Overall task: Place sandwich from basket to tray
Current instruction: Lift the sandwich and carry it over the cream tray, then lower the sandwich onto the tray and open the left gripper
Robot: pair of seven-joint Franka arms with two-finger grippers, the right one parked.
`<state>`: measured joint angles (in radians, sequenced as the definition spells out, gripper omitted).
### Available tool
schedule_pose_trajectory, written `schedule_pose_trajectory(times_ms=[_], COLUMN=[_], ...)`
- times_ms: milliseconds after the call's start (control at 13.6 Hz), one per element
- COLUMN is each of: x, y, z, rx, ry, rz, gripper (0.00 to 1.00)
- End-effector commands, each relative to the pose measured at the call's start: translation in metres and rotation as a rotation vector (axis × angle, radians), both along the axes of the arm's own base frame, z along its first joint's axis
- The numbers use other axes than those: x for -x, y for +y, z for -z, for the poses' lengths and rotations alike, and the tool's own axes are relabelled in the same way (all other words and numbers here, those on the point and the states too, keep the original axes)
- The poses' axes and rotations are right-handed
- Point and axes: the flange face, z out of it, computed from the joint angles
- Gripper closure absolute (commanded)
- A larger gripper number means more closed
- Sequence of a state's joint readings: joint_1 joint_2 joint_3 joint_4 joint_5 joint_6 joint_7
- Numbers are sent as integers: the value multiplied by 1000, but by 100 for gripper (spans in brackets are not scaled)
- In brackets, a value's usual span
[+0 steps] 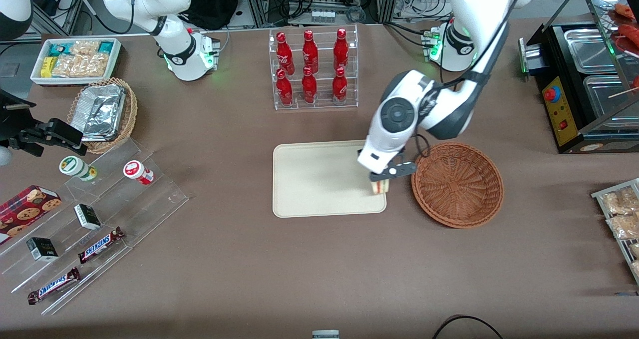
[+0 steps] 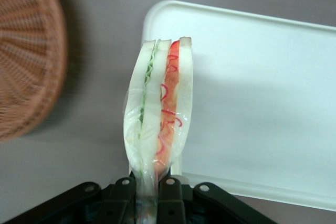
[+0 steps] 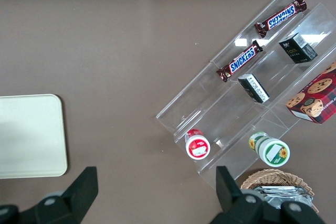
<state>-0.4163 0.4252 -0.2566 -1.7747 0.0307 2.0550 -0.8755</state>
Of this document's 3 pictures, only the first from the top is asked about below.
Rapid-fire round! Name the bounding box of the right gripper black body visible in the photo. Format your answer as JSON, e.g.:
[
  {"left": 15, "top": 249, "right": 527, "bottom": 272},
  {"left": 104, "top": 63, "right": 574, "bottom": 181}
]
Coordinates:
[{"left": 0, "top": 88, "right": 36, "bottom": 147}]

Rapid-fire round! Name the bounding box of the beige rectangular tray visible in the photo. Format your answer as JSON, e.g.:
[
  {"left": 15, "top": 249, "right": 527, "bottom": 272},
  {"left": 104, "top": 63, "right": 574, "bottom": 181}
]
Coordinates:
[{"left": 273, "top": 139, "right": 387, "bottom": 218}]

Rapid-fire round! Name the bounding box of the brown round wicker basket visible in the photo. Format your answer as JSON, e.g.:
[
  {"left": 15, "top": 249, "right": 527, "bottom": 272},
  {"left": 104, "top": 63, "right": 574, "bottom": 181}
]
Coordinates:
[{"left": 411, "top": 142, "right": 504, "bottom": 229}]

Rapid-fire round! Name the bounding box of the light tan wicker basket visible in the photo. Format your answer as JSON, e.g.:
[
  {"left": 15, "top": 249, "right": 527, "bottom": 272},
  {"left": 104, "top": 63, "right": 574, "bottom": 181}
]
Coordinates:
[{"left": 67, "top": 77, "right": 138, "bottom": 155}]

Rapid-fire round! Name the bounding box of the grey metal tray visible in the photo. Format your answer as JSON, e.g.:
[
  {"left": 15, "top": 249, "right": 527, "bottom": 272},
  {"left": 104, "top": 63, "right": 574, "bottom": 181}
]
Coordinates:
[{"left": 592, "top": 178, "right": 639, "bottom": 285}]

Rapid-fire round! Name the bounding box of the green lid white cup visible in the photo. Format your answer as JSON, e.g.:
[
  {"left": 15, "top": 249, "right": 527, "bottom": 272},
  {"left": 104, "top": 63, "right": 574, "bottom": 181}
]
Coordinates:
[{"left": 59, "top": 156, "right": 98, "bottom": 182}]

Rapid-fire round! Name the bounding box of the aluminium foil container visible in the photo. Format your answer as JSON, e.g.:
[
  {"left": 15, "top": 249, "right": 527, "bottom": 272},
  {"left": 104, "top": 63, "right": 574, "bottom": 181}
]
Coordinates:
[{"left": 70, "top": 84, "right": 125, "bottom": 142}]

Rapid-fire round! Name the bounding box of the white rectangular snack box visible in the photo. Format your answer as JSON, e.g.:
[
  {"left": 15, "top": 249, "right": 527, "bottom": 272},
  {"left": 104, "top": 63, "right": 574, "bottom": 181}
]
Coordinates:
[{"left": 30, "top": 38, "right": 123, "bottom": 87}]

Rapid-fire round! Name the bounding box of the red lid white bottle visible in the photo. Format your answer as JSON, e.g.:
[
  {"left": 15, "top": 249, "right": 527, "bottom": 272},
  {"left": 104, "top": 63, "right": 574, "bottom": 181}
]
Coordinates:
[{"left": 123, "top": 160, "right": 154, "bottom": 185}]

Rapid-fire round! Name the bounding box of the small black box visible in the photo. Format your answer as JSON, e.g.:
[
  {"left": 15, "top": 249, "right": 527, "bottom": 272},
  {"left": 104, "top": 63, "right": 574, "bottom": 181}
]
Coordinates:
[
  {"left": 74, "top": 204, "right": 102, "bottom": 231},
  {"left": 26, "top": 237, "right": 59, "bottom": 262}
]

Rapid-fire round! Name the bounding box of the red cookie box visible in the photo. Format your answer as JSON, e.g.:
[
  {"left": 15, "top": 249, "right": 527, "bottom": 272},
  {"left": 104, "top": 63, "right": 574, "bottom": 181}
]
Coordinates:
[{"left": 0, "top": 185, "right": 62, "bottom": 245}]

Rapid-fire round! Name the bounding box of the clear acrylic bottle rack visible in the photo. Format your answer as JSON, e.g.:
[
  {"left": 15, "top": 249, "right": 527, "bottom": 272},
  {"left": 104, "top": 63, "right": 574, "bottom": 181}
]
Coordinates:
[{"left": 269, "top": 24, "right": 359, "bottom": 111}]

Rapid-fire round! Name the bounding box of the red cola bottle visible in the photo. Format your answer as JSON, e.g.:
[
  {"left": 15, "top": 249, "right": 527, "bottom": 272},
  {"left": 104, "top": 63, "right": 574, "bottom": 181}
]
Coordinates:
[
  {"left": 276, "top": 32, "right": 295, "bottom": 76},
  {"left": 332, "top": 67, "right": 348, "bottom": 105},
  {"left": 302, "top": 66, "right": 318, "bottom": 104},
  {"left": 276, "top": 69, "right": 294, "bottom": 106},
  {"left": 302, "top": 30, "right": 319, "bottom": 74},
  {"left": 333, "top": 28, "right": 349, "bottom": 71}
]

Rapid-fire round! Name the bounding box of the clear acrylic stepped stand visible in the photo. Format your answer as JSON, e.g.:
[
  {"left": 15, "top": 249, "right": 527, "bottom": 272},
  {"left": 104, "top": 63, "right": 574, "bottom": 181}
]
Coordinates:
[{"left": 0, "top": 138, "right": 189, "bottom": 315}]

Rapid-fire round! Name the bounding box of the Snickers chocolate bar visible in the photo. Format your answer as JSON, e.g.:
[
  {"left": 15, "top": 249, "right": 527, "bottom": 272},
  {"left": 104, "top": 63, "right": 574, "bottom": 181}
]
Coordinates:
[
  {"left": 77, "top": 227, "right": 125, "bottom": 265},
  {"left": 27, "top": 267, "right": 80, "bottom": 306}
]

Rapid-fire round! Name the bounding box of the black food warmer machine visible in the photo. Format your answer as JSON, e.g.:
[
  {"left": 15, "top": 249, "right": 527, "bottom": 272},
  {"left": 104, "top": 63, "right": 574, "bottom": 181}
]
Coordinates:
[{"left": 518, "top": 0, "right": 639, "bottom": 155}]

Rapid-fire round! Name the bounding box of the black bag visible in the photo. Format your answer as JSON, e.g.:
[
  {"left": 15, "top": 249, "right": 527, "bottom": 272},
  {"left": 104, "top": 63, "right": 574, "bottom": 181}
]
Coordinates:
[{"left": 182, "top": 0, "right": 243, "bottom": 30}]

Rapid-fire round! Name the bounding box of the stainless steel pan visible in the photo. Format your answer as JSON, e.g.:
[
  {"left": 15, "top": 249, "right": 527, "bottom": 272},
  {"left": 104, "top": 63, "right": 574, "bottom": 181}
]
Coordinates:
[
  {"left": 583, "top": 74, "right": 639, "bottom": 118},
  {"left": 564, "top": 28, "right": 618, "bottom": 75}
]

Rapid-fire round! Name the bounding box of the black cable arch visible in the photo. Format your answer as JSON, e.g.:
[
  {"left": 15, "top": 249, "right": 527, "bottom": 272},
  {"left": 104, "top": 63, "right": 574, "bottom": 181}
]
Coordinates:
[{"left": 432, "top": 315, "right": 505, "bottom": 339}]

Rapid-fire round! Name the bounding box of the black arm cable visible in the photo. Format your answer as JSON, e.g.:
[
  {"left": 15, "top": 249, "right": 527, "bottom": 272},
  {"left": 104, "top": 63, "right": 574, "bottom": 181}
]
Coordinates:
[{"left": 413, "top": 0, "right": 531, "bottom": 161}]

